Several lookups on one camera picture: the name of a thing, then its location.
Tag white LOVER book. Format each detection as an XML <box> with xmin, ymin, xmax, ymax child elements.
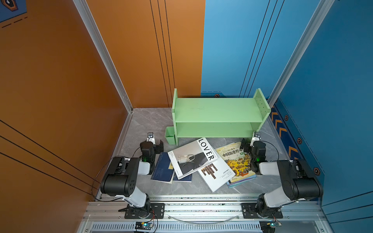
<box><xmin>168</xmin><ymin>137</ymin><xmax>218</xmax><ymax>179</ymax></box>

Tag white book brown bars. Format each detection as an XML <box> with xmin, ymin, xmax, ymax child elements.
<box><xmin>198</xmin><ymin>156</ymin><xmax>236</xmax><ymax>193</ymax></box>

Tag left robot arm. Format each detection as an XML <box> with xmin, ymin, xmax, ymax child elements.
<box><xmin>100</xmin><ymin>139</ymin><xmax>164</xmax><ymax>219</ymax></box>

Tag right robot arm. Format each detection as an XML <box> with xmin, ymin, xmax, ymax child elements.
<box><xmin>241</xmin><ymin>139</ymin><xmax>323</xmax><ymax>218</ymax></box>

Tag yellow Chinese history picture book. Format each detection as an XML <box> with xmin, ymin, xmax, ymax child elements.
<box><xmin>215</xmin><ymin>142</ymin><xmax>256</xmax><ymax>183</ymax></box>

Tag dark blue book left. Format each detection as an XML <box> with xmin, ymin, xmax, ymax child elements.
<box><xmin>151</xmin><ymin>152</ymin><xmax>174</xmax><ymax>184</ymax></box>

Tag dark blue book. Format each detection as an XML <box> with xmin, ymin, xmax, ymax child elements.
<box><xmin>151</xmin><ymin>152</ymin><xmax>174</xmax><ymax>184</ymax></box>
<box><xmin>173</xmin><ymin>173</ymin><xmax>192</xmax><ymax>183</ymax></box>

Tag green pen cup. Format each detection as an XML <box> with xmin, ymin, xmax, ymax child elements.
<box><xmin>165</xmin><ymin>126</ymin><xmax>176</xmax><ymax>145</ymax></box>

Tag light blue book underneath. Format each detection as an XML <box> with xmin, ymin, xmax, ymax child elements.
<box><xmin>226</xmin><ymin>175</ymin><xmax>257</xmax><ymax>188</ymax></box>

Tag dark blue book right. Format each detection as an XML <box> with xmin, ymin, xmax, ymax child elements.
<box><xmin>173</xmin><ymin>173</ymin><xmax>192</xmax><ymax>183</ymax></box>

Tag green desktop shelf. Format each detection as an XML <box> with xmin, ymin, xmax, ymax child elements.
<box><xmin>172</xmin><ymin>88</ymin><xmax>271</xmax><ymax>145</ymax></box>

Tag right circuit board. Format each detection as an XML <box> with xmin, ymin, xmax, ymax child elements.
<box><xmin>259</xmin><ymin>221</ymin><xmax>282</xmax><ymax>233</ymax></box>

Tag circuit board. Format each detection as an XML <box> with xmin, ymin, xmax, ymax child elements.
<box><xmin>134</xmin><ymin>221</ymin><xmax>154</xmax><ymax>233</ymax></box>
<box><xmin>259</xmin><ymin>221</ymin><xmax>282</xmax><ymax>233</ymax></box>

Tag left circuit board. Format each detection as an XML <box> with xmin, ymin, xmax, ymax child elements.
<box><xmin>134</xmin><ymin>221</ymin><xmax>154</xmax><ymax>233</ymax></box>

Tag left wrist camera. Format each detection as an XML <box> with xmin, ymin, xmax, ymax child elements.
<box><xmin>146</xmin><ymin>132</ymin><xmax>155</xmax><ymax>144</ymax></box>

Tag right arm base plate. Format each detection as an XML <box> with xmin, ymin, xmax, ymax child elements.
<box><xmin>241</xmin><ymin>203</ymin><xmax>283</xmax><ymax>219</ymax></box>

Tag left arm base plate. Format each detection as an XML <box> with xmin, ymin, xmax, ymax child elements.
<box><xmin>124</xmin><ymin>203</ymin><xmax>165</xmax><ymax>219</ymax></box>

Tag aluminium rail frame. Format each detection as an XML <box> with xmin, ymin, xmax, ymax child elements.
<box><xmin>78</xmin><ymin>194</ymin><xmax>332</xmax><ymax>233</ymax></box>

